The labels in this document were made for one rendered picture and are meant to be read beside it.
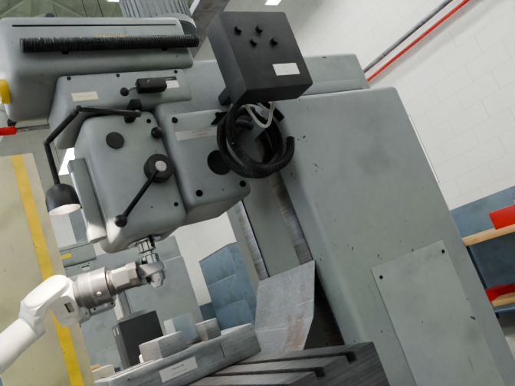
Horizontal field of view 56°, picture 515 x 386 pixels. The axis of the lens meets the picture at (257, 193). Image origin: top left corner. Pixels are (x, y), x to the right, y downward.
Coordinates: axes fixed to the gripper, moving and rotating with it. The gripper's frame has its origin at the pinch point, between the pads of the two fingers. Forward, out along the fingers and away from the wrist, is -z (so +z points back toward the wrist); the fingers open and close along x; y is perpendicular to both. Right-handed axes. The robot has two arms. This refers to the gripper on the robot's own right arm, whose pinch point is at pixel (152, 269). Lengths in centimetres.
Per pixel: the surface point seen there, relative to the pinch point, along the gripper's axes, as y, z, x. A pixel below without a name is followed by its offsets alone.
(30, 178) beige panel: -90, 69, 158
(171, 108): -38.3, -16.8, -4.2
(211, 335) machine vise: 19.7, -9.2, -11.1
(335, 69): -47, -73, 22
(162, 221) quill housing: -9.4, -6.3, -7.7
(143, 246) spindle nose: -5.8, 0.4, -2.4
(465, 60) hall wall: -133, -319, 307
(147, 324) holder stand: 12.2, 10.0, 32.4
